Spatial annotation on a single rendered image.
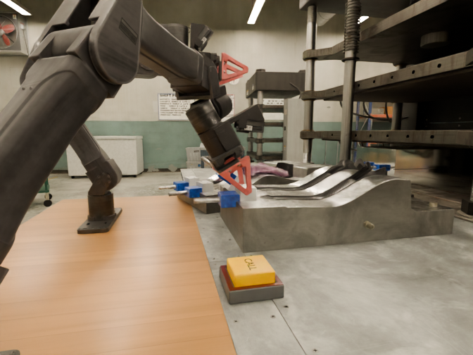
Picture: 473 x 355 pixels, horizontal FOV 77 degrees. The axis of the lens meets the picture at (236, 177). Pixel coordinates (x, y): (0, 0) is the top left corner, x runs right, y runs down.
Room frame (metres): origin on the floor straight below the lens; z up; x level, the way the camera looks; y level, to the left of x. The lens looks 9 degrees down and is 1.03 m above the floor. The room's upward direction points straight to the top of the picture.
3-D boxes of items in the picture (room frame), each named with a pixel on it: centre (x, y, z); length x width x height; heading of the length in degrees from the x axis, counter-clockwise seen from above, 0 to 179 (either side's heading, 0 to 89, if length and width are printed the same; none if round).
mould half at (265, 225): (0.73, -0.23, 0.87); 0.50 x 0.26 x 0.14; 103
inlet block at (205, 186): (0.87, 0.14, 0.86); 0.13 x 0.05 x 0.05; 120
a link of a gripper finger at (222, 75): (0.82, 0.02, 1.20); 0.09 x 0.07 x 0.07; 102
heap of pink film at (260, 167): (1.05, -0.07, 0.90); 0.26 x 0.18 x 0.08; 120
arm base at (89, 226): (0.76, 0.36, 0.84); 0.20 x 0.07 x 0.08; 11
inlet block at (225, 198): (0.62, 0.03, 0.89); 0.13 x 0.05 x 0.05; 103
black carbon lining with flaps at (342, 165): (0.73, -0.21, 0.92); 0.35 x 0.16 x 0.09; 103
